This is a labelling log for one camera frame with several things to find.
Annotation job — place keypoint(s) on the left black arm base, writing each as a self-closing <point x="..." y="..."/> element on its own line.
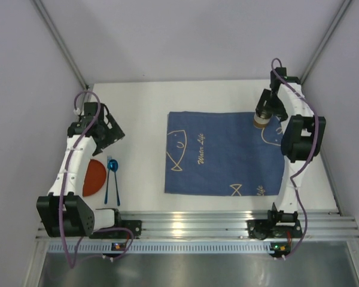
<point x="135" y="226"/>

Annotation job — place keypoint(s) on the red plate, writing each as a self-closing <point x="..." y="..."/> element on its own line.
<point x="95" y="178"/>

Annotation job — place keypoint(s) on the blue fish placemat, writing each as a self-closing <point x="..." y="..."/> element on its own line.
<point x="222" y="154"/>

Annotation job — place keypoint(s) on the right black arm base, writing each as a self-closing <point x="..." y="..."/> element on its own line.
<point x="262" y="229"/>

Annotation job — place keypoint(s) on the blue metal spoon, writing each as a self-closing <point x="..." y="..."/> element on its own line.
<point x="113" y="167"/>

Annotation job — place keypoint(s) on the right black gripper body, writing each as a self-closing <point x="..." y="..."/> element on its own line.
<point x="265" y="107"/>

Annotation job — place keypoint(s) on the brown paper cup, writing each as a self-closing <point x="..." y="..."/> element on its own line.
<point x="260" y="122"/>

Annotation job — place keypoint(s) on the slotted cable duct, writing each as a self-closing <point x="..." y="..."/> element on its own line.
<point x="138" y="247"/>

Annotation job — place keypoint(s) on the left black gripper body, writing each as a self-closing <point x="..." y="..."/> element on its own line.
<point x="108" y="137"/>

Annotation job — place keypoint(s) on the aluminium mounting rail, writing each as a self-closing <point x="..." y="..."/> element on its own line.
<point x="322" y="226"/>

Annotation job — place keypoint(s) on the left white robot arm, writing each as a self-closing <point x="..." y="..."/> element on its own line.
<point x="63" y="210"/>

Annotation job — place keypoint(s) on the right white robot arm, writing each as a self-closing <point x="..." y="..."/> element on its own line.
<point x="302" y="132"/>

